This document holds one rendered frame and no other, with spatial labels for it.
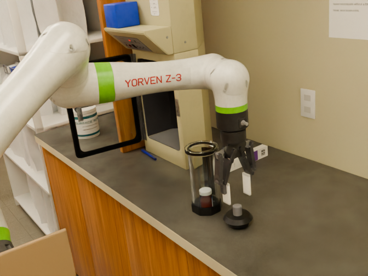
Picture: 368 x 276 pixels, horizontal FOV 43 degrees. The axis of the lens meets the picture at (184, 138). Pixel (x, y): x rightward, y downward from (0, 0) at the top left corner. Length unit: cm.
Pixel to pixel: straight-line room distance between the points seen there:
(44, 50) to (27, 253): 45
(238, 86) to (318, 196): 55
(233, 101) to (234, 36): 87
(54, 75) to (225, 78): 44
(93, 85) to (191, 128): 66
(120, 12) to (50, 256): 109
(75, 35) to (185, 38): 69
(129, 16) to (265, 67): 60
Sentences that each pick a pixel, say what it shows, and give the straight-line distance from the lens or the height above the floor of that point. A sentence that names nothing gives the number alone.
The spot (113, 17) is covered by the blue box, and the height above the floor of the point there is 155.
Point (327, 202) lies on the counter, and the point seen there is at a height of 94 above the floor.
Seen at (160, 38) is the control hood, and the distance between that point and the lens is 169.
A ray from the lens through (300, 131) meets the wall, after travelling 194.
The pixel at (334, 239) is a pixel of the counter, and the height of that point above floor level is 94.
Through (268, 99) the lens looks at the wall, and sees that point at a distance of 203.
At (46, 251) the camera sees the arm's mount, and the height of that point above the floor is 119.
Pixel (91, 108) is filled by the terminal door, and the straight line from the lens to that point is 197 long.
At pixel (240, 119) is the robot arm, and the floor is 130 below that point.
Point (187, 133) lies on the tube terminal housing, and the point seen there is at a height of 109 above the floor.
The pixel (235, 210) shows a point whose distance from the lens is 144.
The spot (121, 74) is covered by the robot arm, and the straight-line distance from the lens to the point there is 129.
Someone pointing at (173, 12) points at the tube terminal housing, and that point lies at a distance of 172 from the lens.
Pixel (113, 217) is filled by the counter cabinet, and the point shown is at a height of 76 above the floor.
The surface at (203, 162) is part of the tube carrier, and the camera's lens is 145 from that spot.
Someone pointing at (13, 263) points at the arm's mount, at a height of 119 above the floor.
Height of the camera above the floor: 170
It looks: 20 degrees down
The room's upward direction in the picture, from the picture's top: 6 degrees counter-clockwise
